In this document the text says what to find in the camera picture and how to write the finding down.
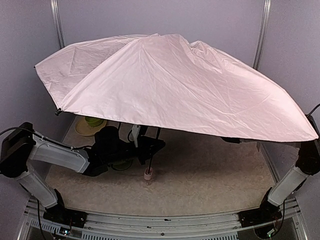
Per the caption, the pink and black umbrella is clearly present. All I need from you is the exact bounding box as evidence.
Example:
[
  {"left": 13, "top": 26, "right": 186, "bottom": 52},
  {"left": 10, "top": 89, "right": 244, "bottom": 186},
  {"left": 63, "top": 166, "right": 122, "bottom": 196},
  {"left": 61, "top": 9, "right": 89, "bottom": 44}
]
[{"left": 35, "top": 34, "right": 318, "bottom": 143}]

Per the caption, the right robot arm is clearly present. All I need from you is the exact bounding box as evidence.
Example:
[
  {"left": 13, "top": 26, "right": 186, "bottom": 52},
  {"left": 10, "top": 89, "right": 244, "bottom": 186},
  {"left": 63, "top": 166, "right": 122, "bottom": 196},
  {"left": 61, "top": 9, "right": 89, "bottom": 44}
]
[{"left": 260, "top": 139, "right": 320, "bottom": 212}]

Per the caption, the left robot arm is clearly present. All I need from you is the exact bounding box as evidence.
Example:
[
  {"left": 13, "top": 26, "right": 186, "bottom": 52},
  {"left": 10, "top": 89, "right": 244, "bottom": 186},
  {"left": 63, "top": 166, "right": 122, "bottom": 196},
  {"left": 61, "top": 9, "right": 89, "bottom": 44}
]
[{"left": 0, "top": 122, "right": 166, "bottom": 209}]

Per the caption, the green plate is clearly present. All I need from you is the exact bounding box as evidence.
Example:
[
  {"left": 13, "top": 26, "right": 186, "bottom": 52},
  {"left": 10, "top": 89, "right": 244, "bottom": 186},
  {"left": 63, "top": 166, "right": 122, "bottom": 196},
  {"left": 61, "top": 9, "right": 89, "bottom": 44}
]
[{"left": 110, "top": 160, "right": 133, "bottom": 172}]

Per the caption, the green bowl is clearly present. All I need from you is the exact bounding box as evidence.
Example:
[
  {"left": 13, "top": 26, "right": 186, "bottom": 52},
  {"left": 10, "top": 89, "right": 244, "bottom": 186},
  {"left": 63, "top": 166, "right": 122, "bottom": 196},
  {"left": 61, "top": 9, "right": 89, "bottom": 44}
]
[{"left": 84, "top": 116, "right": 104, "bottom": 127}]

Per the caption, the beige plate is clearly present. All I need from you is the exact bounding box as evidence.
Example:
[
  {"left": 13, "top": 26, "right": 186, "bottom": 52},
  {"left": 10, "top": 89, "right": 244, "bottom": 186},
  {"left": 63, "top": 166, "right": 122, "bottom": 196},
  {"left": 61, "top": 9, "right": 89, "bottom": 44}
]
[{"left": 74, "top": 116, "right": 107, "bottom": 137}]

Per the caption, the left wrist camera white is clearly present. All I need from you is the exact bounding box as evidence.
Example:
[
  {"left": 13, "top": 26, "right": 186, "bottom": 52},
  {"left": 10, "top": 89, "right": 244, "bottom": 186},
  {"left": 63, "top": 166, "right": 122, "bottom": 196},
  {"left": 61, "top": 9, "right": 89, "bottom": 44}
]
[{"left": 127, "top": 124, "right": 141, "bottom": 148}]

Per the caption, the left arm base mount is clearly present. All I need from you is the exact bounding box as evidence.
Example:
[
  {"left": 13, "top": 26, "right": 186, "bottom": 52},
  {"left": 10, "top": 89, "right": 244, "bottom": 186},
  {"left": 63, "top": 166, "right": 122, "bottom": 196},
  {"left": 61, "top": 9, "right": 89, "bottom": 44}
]
[{"left": 43, "top": 208, "right": 88, "bottom": 229}]

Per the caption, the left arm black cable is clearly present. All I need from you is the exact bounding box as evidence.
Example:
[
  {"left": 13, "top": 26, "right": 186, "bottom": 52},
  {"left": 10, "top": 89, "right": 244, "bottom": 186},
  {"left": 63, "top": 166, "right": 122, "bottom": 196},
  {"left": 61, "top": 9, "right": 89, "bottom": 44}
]
[{"left": 0, "top": 126, "right": 48, "bottom": 141}]

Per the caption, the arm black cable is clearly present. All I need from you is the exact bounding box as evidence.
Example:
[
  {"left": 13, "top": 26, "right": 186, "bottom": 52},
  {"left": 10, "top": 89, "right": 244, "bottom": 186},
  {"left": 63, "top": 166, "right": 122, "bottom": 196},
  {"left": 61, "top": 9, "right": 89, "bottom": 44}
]
[
  {"left": 0, "top": 126, "right": 48, "bottom": 141},
  {"left": 306, "top": 102, "right": 320, "bottom": 118}
]

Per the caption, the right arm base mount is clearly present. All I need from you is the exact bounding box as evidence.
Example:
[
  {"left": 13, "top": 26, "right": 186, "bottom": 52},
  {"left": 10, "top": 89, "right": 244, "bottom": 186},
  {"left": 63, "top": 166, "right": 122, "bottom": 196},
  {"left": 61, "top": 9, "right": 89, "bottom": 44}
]
[{"left": 238, "top": 208, "right": 282, "bottom": 228}]

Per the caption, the front aluminium rail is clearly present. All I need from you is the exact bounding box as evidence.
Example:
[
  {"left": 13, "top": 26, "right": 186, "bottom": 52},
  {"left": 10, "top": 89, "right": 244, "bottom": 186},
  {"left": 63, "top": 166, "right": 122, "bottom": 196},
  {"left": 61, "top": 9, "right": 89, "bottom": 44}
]
[{"left": 17, "top": 197, "right": 308, "bottom": 240}]

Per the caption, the left aluminium corner post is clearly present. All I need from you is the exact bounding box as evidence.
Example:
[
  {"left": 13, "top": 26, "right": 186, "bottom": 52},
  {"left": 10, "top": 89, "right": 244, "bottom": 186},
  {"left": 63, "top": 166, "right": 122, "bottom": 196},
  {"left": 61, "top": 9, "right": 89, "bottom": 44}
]
[{"left": 50, "top": 0, "right": 65, "bottom": 49}]

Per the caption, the aluminium corner post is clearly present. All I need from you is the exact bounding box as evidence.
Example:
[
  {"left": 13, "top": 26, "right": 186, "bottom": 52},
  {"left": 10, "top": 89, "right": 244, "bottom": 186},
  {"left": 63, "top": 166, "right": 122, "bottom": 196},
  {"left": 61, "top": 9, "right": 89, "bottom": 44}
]
[
  {"left": 252, "top": 0, "right": 272, "bottom": 70},
  {"left": 50, "top": 0, "right": 65, "bottom": 49}
]

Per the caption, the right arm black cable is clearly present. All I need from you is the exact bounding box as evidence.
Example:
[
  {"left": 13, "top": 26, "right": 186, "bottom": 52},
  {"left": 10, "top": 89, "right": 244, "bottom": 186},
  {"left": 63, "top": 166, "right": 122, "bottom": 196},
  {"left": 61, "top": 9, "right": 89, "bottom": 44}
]
[{"left": 306, "top": 102, "right": 320, "bottom": 118}]

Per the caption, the right aluminium corner post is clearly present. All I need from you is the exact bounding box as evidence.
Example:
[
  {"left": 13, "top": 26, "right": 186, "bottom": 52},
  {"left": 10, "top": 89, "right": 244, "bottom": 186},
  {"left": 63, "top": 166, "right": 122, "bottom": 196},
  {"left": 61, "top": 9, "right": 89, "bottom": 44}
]
[{"left": 252, "top": 0, "right": 272, "bottom": 70}]

